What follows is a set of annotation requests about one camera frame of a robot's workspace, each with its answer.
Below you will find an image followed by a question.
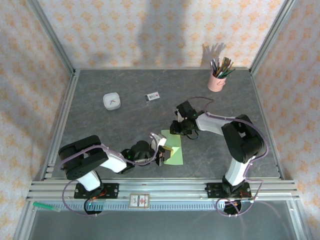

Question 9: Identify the green marker pen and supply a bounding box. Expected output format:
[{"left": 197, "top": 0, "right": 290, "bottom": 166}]
[{"left": 32, "top": 201, "right": 63, "bottom": 214}]

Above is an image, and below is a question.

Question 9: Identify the wooden ruler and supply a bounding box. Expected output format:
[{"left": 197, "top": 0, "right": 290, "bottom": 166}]
[{"left": 219, "top": 56, "right": 232, "bottom": 75}]

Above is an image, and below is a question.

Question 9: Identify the white square clock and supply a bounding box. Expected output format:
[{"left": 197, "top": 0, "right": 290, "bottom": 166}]
[{"left": 102, "top": 92, "right": 122, "bottom": 111}]

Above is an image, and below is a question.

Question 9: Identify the grey slotted cable duct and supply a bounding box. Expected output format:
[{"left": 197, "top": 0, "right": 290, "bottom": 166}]
[{"left": 59, "top": 201, "right": 255, "bottom": 211}]

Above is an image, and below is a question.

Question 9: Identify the aluminium mounting rail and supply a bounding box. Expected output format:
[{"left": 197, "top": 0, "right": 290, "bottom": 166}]
[{"left": 26, "top": 177, "right": 300, "bottom": 202}]

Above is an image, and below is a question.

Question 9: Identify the green pencil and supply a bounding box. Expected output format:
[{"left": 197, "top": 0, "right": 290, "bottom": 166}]
[
  {"left": 220, "top": 62, "right": 235, "bottom": 77},
  {"left": 221, "top": 68, "right": 237, "bottom": 78}
]

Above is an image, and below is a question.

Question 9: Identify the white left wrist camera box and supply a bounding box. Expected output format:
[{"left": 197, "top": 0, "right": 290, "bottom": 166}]
[{"left": 151, "top": 134, "right": 167, "bottom": 148}]

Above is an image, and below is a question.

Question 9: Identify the pink metal pencil bucket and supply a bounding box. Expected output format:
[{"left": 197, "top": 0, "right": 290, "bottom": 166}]
[{"left": 207, "top": 72, "right": 228, "bottom": 93}]

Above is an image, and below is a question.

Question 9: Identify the red black power wire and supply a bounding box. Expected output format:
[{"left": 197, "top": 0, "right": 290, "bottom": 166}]
[
  {"left": 89, "top": 188, "right": 109, "bottom": 201},
  {"left": 234, "top": 189, "right": 252, "bottom": 201}
]

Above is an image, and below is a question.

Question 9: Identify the purple cable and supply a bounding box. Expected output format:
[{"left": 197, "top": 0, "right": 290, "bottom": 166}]
[
  {"left": 58, "top": 133, "right": 160, "bottom": 218},
  {"left": 187, "top": 96, "right": 270, "bottom": 218}
]

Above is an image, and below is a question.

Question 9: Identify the aluminium back rail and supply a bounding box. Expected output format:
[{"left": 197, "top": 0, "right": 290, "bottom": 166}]
[{"left": 73, "top": 66, "right": 252, "bottom": 71}]

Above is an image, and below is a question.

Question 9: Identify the light green paper sheet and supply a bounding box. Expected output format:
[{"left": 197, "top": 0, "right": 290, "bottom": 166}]
[{"left": 159, "top": 129, "right": 184, "bottom": 166}]

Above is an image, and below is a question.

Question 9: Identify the printed label sticker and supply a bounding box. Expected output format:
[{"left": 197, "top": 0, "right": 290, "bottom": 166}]
[{"left": 128, "top": 193, "right": 151, "bottom": 209}]

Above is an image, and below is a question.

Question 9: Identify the small black white card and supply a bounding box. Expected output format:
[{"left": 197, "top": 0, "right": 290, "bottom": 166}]
[{"left": 144, "top": 92, "right": 161, "bottom": 103}]

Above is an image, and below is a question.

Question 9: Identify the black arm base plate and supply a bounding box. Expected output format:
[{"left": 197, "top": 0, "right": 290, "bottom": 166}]
[
  {"left": 74, "top": 182, "right": 120, "bottom": 200},
  {"left": 205, "top": 182, "right": 252, "bottom": 200}
]

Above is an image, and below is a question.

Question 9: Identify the aluminium side rail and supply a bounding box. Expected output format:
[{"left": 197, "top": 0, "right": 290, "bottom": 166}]
[
  {"left": 41, "top": 69, "right": 81, "bottom": 181},
  {"left": 249, "top": 69, "right": 287, "bottom": 181}
]

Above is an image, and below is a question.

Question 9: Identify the aluminium frame post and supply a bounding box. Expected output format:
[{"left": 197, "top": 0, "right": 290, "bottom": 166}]
[
  {"left": 249, "top": 0, "right": 298, "bottom": 75},
  {"left": 26, "top": 0, "right": 77, "bottom": 76}
]

